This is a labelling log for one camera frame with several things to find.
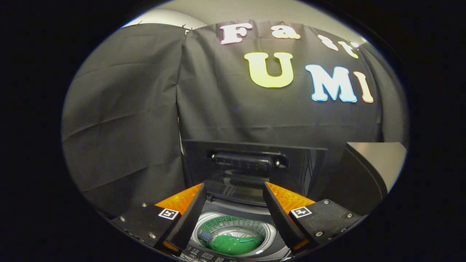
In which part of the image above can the dark washing machine lid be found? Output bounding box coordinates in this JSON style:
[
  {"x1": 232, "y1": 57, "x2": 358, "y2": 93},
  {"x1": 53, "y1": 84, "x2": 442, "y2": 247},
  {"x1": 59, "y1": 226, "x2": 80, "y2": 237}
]
[{"x1": 182, "y1": 140, "x2": 328, "y2": 209}]

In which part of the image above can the black backdrop cloth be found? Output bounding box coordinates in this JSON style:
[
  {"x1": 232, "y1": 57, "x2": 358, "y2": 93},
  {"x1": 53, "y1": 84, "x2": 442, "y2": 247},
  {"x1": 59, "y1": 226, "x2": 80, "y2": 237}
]
[{"x1": 61, "y1": 19, "x2": 409, "y2": 219}]

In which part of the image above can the grey top-load washing machine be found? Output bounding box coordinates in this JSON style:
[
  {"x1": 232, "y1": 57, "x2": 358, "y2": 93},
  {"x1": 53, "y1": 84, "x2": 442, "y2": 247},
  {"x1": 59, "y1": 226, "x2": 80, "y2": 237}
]
[{"x1": 179, "y1": 196, "x2": 292, "y2": 262}]

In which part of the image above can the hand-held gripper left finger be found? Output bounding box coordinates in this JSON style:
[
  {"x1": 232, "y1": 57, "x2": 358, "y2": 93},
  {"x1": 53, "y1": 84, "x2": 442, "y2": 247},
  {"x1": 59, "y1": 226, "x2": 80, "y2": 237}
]
[{"x1": 111, "y1": 183, "x2": 208, "y2": 254}]

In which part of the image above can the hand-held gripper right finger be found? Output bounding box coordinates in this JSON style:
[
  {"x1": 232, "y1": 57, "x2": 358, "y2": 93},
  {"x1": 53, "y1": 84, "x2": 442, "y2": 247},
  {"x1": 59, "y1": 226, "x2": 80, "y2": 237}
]
[{"x1": 262, "y1": 182, "x2": 364, "y2": 254}]

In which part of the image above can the beige cabinet with dark frame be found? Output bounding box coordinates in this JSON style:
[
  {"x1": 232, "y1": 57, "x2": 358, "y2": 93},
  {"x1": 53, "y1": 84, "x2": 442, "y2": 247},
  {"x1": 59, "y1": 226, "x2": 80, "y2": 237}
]
[{"x1": 320, "y1": 142, "x2": 407, "y2": 217}]

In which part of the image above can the green polo shirt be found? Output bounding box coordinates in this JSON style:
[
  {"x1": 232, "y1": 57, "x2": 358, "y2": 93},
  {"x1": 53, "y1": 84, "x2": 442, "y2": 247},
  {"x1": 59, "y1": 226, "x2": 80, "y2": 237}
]
[{"x1": 208, "y1": 234, "x2": 263, "y2": 256}]

